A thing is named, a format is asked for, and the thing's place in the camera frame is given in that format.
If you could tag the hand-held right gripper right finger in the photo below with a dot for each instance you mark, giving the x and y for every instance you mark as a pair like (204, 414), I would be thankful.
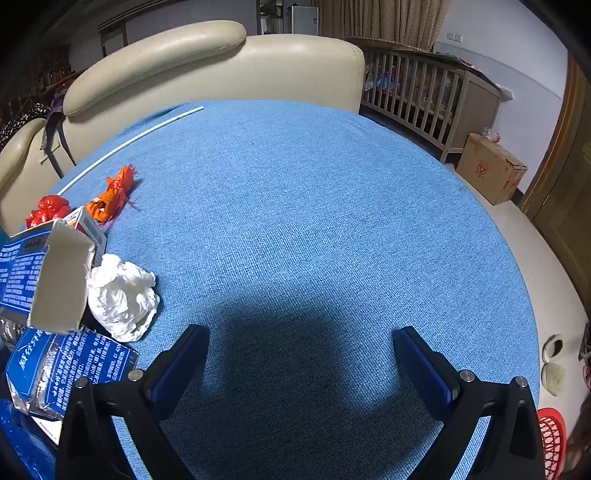
(425, 369)

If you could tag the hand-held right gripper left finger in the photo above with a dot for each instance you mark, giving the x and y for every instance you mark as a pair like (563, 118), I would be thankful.
(178, 374)

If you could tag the white tissue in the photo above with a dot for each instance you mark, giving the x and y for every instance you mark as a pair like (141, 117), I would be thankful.
(120, 300)

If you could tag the blue and silver foil packet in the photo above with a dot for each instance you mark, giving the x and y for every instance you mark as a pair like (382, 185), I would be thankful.
(69, 360)

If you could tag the red plastic basket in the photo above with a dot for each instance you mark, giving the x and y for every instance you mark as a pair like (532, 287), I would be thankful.
(551, 443)

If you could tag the blue carton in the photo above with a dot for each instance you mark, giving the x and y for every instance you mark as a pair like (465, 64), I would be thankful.
(60, 277)

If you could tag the red and white medicine box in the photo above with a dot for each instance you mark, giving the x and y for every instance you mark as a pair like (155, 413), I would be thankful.
(90, 228)

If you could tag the orange snack wrapper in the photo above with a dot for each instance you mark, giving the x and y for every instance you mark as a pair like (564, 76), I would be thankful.
(113, 194)

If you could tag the red plastic bag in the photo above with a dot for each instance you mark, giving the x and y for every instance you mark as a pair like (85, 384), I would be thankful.
(48, 207)

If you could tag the blue tablecloth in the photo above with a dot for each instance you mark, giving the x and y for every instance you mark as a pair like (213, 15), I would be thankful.
(300, 207)

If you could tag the brown cardboard box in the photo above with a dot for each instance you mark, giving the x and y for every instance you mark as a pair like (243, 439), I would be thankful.
(485, 170)

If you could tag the wooden door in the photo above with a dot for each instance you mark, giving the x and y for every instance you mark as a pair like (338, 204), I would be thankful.
(568, 207)

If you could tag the clear plastic bottle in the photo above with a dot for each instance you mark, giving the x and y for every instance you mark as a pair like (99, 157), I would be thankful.
(491, 134)

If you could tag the thin white tube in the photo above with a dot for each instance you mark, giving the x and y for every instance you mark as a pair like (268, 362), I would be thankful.
(191, 111)

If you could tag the wooden baby crib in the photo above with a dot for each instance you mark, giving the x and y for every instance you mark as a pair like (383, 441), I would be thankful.
(480, 101)

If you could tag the cream leather sofa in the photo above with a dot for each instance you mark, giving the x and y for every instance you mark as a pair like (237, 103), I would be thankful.
(277, 64)

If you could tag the beige patterned curtain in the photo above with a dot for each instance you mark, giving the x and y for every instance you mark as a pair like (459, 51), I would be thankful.
(383, 23)

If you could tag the shelf with plants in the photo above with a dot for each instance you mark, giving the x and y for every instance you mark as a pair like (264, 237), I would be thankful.
(272, 18)

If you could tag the white standing air conditioner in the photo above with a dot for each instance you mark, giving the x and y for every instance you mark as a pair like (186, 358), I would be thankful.
(304, 21)

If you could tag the white wall socket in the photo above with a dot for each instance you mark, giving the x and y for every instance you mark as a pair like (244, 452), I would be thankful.
(454, 37)

